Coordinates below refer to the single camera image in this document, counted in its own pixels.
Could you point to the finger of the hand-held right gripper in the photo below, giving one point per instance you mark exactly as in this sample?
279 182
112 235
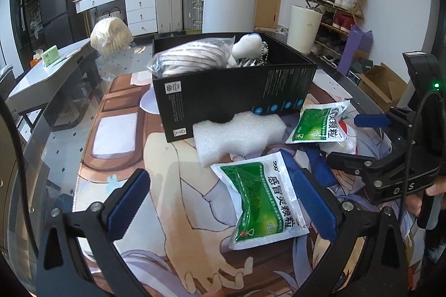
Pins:
371 120
352 162

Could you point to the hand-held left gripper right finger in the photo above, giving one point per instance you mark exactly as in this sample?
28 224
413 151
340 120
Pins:
315 208

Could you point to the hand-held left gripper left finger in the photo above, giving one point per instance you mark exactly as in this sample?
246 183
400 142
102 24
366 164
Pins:
128 208

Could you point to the green white medicine packet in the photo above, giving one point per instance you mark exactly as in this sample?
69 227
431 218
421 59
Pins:
261 192
320 122

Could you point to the black cardboard box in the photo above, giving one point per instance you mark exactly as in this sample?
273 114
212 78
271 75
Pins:
226 101

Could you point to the white plush toy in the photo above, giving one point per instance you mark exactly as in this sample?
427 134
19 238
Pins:
248 45

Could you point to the printed bag of white shoelaces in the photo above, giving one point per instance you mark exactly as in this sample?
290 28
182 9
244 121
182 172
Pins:
188 56

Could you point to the person's right hand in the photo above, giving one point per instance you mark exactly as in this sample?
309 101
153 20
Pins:
413 205

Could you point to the open cardboard box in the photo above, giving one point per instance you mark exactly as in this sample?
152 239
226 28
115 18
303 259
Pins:
383 84

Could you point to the printed desk mat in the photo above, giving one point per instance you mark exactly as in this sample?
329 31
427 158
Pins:
167 185

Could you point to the white foam block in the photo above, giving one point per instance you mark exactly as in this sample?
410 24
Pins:
240 135

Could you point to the white cylindrical bin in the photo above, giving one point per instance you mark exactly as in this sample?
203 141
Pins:
303 30

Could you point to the wooden shoe rack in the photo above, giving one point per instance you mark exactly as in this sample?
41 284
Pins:
338 0

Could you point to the grey side table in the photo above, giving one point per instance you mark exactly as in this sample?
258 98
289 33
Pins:
38 77

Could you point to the green box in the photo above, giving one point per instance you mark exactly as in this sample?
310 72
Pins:
51 55

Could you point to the cream round bundle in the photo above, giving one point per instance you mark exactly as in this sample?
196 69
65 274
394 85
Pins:
110 36

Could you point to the orange box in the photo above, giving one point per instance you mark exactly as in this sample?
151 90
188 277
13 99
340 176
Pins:
36 61

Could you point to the white dresser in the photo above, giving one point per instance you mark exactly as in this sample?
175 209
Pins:
139 11

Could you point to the white suitcase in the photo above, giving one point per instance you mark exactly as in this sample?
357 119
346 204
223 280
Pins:
169 4

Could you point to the silver suitcase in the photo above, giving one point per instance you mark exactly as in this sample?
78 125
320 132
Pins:
193 2

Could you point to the black refrigerator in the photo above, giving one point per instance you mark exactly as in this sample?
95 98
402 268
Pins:
61 0

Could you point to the dark glass wardrobe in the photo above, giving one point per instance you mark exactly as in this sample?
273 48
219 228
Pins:
24 4

